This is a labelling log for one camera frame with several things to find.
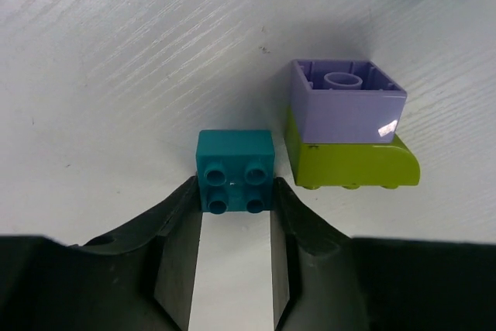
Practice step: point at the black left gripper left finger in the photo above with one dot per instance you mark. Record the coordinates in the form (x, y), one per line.
(138, 276)

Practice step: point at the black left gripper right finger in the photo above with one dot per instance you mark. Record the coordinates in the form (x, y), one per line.
(324, 280)

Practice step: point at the teal small lego brick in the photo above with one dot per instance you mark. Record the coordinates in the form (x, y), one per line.
(235, 170)

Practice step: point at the lilac and lime lego stack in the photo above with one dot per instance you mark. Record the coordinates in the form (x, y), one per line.
(341, 126)

